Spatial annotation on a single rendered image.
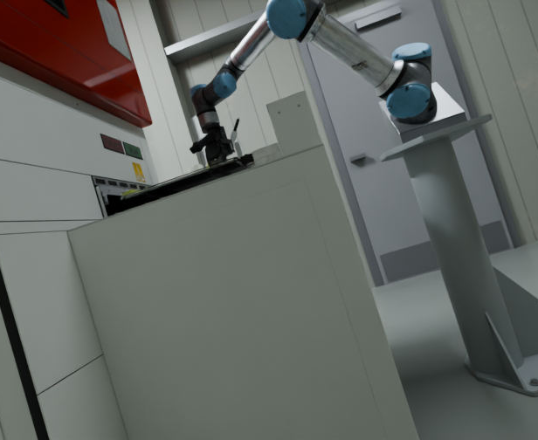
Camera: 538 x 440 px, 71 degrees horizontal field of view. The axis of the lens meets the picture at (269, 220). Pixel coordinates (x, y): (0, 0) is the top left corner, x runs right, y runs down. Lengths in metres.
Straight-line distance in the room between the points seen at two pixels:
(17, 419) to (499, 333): 1.31
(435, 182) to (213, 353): 0.89
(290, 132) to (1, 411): 0.79
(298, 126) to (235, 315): 0.45
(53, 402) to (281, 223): 0.55
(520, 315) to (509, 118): 2.22
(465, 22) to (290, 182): 2.99
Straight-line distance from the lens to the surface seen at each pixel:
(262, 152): 1.07
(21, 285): 0.86
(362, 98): 3.24
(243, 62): 1.43
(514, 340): 1.52
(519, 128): 3.55
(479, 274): 1.41
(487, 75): 3.56
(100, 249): 0.95
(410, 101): 1.20
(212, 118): 1.42
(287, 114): 0.90
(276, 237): 0.81
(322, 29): 1.15
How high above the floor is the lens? 0.67
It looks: 2 degrees up
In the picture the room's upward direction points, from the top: 17 degrees counter-clockwise
